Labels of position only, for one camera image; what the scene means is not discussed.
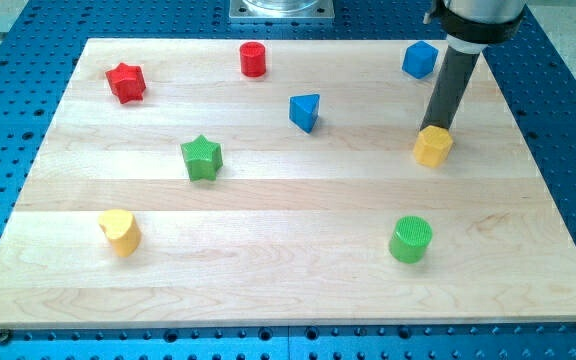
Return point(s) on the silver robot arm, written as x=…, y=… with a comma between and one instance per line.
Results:
x=472, y=25

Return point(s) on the blue triangle block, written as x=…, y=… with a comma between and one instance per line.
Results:
x=304, y=111

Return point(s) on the blue cube block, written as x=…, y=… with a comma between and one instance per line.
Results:
x=420, y=59

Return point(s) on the green star block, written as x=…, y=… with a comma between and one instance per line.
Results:
x=202, y=158

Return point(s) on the wooden board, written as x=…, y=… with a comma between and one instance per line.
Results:
x=295, y=229

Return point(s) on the red cylinder block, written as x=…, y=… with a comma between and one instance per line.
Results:
x=253, y=59

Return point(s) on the green cylinder block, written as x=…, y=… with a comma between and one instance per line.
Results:
x=410, y=239

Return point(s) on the yellow hexagon block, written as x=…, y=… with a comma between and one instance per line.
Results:
x=432, y=146

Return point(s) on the yellow heart block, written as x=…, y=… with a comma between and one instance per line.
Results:
x=121, y=230

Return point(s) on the red star block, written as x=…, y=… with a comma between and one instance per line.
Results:
x=126, y=82

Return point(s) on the black pusher rod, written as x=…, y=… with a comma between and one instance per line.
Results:
x=454, y=76

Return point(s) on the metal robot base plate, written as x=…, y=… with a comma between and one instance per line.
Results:
x=280, y=10

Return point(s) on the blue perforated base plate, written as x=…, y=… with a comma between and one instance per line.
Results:
x=40, y=45

